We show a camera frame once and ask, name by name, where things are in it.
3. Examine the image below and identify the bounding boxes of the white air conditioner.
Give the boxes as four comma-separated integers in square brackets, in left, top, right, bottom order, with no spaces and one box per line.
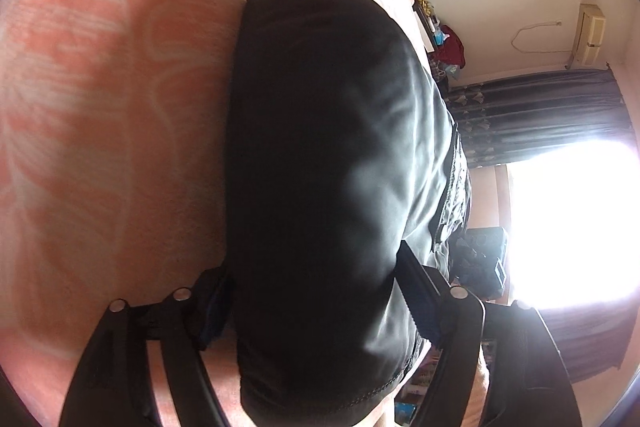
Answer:
[572,3,607,66]

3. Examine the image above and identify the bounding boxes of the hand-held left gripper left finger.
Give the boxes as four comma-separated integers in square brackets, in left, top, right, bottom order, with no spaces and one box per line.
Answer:
[61,268,236,427]

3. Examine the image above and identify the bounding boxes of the white wall cable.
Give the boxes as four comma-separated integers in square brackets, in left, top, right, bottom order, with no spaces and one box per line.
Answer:
[511,21,576,55]

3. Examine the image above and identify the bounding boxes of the black pants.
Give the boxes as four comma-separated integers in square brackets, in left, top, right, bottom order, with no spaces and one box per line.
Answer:
[221,0,473,419]

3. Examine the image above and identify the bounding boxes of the window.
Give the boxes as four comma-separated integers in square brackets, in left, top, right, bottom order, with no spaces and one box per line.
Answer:
[505,141,640,308]

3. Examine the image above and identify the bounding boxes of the pink printed blanket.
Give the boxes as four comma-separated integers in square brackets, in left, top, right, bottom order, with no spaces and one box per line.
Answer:
[0,0,416,427]

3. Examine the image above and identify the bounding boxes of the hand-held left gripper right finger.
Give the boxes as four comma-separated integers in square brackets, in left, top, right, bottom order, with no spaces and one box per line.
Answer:
[397,241,583,427]

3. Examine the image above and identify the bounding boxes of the dark red cloth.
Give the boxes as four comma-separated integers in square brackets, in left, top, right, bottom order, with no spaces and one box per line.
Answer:
[436,24,467,70]

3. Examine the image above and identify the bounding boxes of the white bedside table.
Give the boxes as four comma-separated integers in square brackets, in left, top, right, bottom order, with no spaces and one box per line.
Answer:
[412,2,443,55]

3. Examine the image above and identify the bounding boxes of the dark patterned curtain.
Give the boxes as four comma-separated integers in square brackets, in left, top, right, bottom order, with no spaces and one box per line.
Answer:
[445,68,637,383]

